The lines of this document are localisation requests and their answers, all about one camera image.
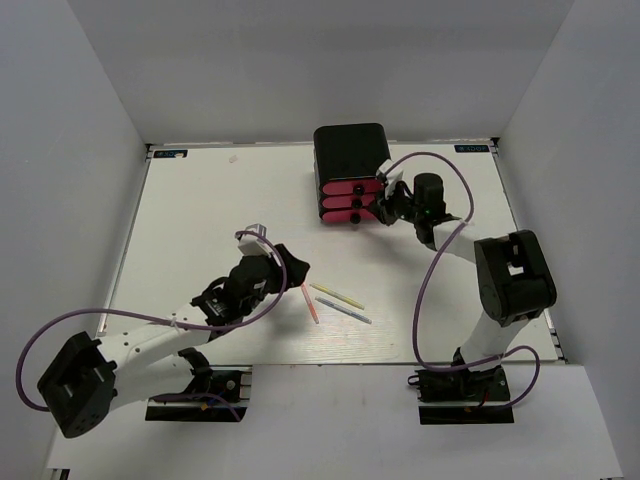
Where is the blue highlighter pen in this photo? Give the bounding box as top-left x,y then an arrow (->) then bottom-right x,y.
315,296 -> 372,325

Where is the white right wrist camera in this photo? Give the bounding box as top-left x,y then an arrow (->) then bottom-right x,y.
375,159 -> 403,189

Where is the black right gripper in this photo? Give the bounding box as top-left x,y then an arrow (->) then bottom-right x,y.
367,181 -> 424,226

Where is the black pink drawer organizer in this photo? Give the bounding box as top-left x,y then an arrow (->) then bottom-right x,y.
313,123 -> 391,224

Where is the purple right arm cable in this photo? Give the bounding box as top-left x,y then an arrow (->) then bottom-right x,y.
382,152 -> 542,412

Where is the blue label sticker right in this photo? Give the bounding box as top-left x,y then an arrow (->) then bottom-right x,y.
454,144 -> 491,153

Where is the blue label sticker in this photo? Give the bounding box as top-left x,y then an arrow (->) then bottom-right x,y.
153,149 -> 188,159
454,144 -> 491,153

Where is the yellow highlighter pen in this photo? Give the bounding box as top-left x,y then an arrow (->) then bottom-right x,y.
310,283 -> 365,310

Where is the blue label sticker left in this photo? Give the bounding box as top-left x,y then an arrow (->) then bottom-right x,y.
153,149 -> 188,159

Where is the orange highlighter pen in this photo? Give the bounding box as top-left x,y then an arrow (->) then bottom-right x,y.
300,283 -> 320,325

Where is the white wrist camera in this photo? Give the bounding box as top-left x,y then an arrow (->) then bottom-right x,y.
375,159 -> 403,189
235,223 -> 271,256

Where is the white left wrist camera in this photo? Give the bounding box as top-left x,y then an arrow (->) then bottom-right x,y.
235,223 -> 271,256

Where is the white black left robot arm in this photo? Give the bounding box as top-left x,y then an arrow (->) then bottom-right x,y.
37,244 -> 310,439

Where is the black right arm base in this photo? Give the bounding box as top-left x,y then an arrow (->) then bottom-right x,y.
407,366 -> 514,426

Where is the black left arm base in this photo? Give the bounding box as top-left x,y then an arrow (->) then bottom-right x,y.
145,348 -> 252,423

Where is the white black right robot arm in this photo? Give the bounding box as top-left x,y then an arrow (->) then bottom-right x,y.
368,171 -> 557,399

